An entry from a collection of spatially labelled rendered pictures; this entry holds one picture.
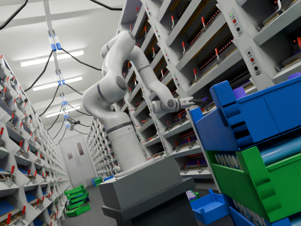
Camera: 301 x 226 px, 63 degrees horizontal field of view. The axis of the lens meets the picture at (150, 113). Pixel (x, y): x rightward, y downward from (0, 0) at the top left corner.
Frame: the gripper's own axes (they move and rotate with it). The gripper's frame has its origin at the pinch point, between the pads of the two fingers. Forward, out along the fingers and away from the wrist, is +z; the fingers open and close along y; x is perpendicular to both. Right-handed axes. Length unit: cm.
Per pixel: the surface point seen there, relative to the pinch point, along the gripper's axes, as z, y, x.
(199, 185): 13, 54, 58
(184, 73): 1.0, 10.8, -24.2
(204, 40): -3.4, -28.3, -27.9
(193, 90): -0.4, 2.4, -8.4
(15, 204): -112, 11, 38
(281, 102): -59, -115, 29
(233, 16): -4, -55, -25
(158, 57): -7, 31, -48
